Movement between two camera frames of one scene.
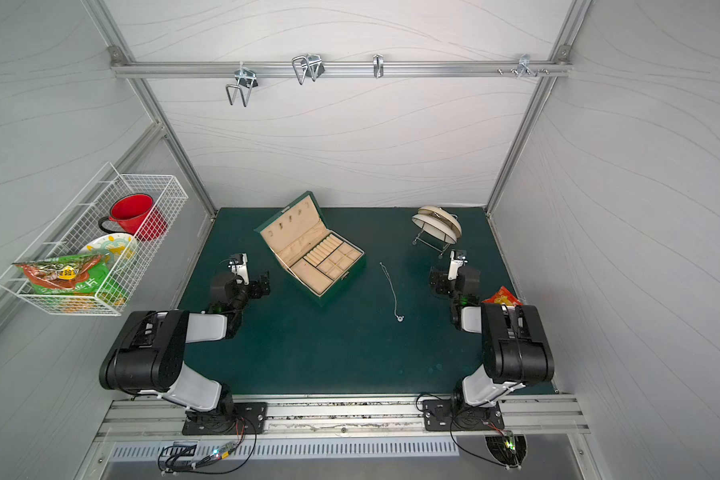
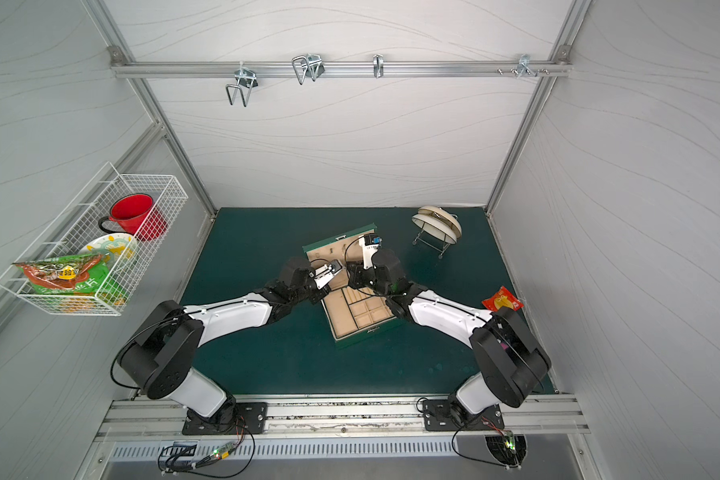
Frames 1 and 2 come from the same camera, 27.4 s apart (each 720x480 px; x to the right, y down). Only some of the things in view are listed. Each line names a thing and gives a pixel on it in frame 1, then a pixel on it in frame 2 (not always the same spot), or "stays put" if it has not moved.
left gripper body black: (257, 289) → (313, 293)
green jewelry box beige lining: (315, 257) → (350, 312)
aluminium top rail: (309, 70) stays put
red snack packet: (503, 296) stays put
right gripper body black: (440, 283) → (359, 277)
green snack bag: (76, 280) stays put
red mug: (135, 214) stays put
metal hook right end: (524, 64) stays put
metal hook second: (308, 66) stays put
